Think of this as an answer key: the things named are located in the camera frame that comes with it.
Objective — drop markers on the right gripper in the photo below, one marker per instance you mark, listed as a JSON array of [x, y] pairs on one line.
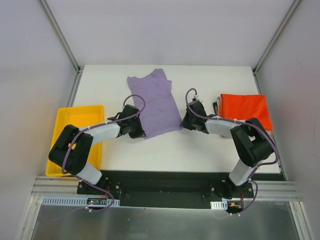
[[189, 123]]

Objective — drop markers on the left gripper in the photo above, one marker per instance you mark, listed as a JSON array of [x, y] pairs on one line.
[[136, 128]]

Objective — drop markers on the purple t-shirt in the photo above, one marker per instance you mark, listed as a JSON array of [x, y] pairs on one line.
[[154, 92]]

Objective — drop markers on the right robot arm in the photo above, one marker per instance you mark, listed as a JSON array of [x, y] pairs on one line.
[[252, 143]]

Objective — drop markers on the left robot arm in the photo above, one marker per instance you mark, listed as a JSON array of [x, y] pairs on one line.
[[72, 148]]

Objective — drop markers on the folded beige t-shirt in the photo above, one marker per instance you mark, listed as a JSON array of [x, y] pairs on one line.
[[218, 107]]

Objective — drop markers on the folded orange t-shirt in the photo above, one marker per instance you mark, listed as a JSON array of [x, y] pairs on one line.
[[247, 107]]

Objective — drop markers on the yellow plastic tray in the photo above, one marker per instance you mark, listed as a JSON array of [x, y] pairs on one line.
[[81, 116]]

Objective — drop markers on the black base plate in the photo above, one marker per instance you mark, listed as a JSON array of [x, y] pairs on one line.
[[160, 189]]

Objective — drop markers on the right white cable duct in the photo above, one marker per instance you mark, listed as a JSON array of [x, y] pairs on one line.
[[219, 205]]

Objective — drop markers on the white cable duct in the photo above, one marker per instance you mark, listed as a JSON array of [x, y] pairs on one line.
[[219, 205], [73, 201]]

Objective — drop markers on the left white cable duct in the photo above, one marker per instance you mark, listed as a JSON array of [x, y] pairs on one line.
[[73, 201]]

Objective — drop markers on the right aluminium frame post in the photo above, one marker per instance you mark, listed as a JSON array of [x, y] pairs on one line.
[[277, 34]]

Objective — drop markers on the aluminium frame post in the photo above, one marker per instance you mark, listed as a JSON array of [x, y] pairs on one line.
[[277, 34], [59, 34]]

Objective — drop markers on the left aluminium frame post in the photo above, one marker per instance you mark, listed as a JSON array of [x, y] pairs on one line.
[[59, 34]]

